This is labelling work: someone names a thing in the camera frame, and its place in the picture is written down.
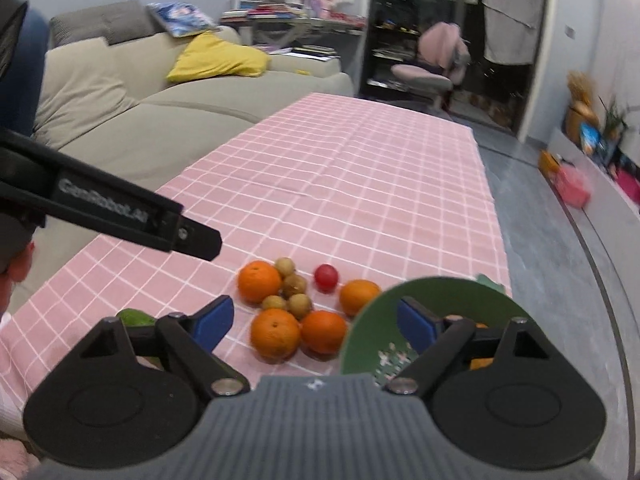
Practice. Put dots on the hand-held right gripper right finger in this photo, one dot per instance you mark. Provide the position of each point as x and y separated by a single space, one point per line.
417 325

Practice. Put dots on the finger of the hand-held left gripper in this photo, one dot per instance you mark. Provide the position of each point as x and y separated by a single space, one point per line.
200 240

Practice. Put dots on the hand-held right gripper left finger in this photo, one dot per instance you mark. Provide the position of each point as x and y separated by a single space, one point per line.
215 317

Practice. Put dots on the green bowl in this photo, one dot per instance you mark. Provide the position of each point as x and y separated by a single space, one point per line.
390 320

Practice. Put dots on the orange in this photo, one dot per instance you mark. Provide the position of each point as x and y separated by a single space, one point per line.
275 335
323 332
359 296
259 282

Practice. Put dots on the green cucumber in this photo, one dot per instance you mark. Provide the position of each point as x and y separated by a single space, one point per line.
135 318

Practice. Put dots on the red cherry tomato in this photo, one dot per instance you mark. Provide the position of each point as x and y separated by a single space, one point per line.
326 277

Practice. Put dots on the small orange tangerine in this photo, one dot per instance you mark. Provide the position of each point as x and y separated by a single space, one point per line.
480 363

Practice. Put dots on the beige sofa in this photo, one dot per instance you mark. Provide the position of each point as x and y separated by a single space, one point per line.
150 125

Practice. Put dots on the person's blue clothing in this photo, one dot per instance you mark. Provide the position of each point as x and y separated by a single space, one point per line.
37 60

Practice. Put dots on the grey striped cushion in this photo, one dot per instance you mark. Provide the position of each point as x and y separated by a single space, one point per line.
77 27
130 20

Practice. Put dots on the pink checkered tablecloth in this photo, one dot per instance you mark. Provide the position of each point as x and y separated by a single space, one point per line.
350 160

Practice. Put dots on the yellow pillow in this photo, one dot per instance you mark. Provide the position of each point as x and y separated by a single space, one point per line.
215 57

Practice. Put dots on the blue printed cushion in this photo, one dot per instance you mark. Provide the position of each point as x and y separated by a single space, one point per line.
182 17

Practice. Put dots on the pink plastic basket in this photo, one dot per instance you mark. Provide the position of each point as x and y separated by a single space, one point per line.
574 187

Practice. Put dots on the orange box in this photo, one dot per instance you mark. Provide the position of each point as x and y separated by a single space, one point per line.
549 162

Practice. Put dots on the dark book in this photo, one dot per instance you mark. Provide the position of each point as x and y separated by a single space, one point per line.
315 52

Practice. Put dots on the white media bench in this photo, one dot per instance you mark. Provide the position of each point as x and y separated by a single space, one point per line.
610 200

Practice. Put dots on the white desk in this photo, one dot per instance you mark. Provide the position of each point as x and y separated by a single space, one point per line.
300 27

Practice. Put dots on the pink storage box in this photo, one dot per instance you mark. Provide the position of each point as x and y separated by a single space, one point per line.
629 185

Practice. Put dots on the blue snack bag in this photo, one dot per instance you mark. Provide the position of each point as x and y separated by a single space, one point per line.
592 140

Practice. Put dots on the gold vase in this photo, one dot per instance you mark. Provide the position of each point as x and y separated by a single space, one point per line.
582 117

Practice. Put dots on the pink office chair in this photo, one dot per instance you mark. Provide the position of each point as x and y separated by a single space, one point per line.
435 55

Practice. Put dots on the pink toy box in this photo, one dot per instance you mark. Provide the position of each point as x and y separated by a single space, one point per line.
327 0

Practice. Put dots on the green potted plant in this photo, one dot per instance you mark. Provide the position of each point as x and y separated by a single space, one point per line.
615 120

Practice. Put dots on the dried flower bunch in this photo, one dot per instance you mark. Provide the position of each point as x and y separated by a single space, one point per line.
580 85

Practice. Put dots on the black shelf unit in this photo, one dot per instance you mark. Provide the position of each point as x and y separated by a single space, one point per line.
400 0

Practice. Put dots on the grey hanging towel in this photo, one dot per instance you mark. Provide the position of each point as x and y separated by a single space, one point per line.
512 20

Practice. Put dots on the wall switch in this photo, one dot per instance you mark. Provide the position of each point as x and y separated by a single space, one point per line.
570 31

